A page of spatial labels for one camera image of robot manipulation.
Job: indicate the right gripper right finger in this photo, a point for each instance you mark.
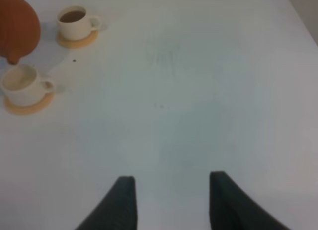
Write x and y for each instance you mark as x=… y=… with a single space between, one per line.
x=230 y=208

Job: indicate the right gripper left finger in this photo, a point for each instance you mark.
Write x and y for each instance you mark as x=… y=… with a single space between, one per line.
x=117 y=210

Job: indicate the brown clay teapot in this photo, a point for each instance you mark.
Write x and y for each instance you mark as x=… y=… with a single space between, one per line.
x=19 y=30

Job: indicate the near orange round coaster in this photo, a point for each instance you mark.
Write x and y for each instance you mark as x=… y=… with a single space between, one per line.
x=21 y=111

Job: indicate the orange round coaster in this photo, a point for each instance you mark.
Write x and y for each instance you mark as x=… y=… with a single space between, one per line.
x=21 y=111
x=68 y=44

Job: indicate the near white teacup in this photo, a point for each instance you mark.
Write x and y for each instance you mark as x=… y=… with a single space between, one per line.
x=24 y=86

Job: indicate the white teacup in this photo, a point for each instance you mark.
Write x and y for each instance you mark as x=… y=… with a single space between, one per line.
x=24 y=86
x=74 y=23

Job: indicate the far orange round coaster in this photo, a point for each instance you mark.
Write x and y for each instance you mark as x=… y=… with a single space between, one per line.
x=68 y=44

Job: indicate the far white teacup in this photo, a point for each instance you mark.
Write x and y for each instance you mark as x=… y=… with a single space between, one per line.
x=74 y=23

